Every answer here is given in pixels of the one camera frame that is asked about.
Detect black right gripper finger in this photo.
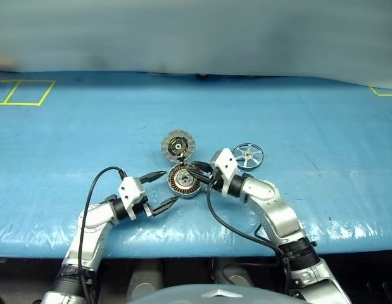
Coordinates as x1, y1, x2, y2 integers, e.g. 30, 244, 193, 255
189, 160, 212, 174
186, 170, 212, 188

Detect yellow tape corner outline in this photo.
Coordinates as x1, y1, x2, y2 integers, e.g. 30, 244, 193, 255
369, 85, 392, 98

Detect round motor housing copper windings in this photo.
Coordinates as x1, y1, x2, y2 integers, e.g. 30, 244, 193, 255
166, 163, 204, 200

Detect silver spoked rotor wheel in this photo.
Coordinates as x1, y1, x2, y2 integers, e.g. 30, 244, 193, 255
232, 142, 265, 174

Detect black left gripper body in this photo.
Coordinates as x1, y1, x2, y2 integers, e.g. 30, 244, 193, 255
132, 177, 155, 220

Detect grey robot torso with emblem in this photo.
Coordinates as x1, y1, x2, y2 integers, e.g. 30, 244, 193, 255
127, 282, 265, 304

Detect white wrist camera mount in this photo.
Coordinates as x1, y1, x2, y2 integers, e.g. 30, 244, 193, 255
117, 176, 149, 222
209, 148, 240, 198

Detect yellow tape double-square outline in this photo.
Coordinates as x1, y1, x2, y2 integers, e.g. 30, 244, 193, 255
0, 79, 56, 107

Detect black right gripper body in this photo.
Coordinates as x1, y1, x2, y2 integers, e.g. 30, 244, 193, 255
203, 163, 224, 193

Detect grey rounded cylinder shape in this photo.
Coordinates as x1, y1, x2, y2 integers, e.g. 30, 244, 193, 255
213, 258, 256, 288
126, 258, 165, 300

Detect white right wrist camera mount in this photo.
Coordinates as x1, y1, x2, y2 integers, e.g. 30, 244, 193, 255
209, 148, 240, 198

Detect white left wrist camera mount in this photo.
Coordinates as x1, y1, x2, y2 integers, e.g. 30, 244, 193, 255
117, 176, 149, 222

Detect blue plastic table cover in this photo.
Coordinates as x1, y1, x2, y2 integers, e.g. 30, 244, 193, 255
0, 70, 392, 259

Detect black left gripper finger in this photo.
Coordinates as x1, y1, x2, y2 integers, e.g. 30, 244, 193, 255
142, 170, 168, 186
150, 196, 180, 219

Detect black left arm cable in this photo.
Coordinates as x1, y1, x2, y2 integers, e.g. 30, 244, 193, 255
77, 166, 127, 304

